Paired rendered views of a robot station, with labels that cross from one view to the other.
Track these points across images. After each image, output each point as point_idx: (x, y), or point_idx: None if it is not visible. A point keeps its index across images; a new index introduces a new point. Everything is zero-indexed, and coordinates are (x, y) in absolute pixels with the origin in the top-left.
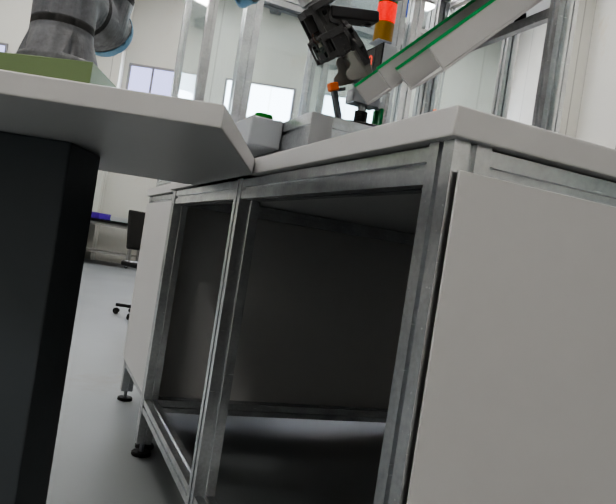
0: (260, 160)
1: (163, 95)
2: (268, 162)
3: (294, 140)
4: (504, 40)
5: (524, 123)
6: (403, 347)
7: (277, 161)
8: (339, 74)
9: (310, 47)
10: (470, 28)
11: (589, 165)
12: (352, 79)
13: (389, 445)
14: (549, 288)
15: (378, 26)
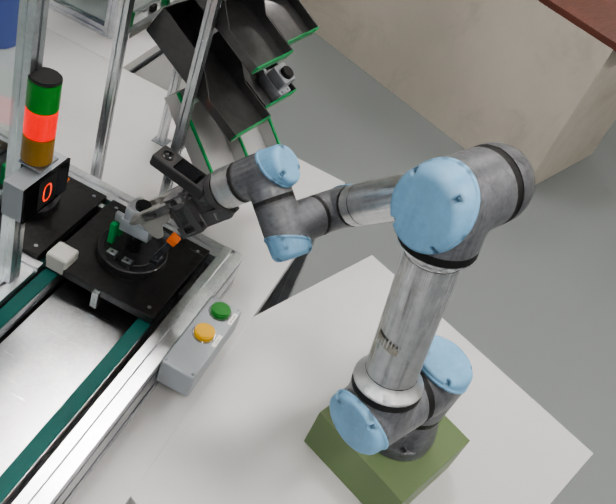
0: (259, 308)
1: (392, 273)
2: (267, 297)
3: (223, 288)
4: (116, 83)
5: (319, 169)
6: None
7: (275, 286)
8: (159, 227)
9: (199, 231)
10: (271, 137)
11: None
12: (172, 218)
13: (300, 271)
14: None
15: (54, 144)
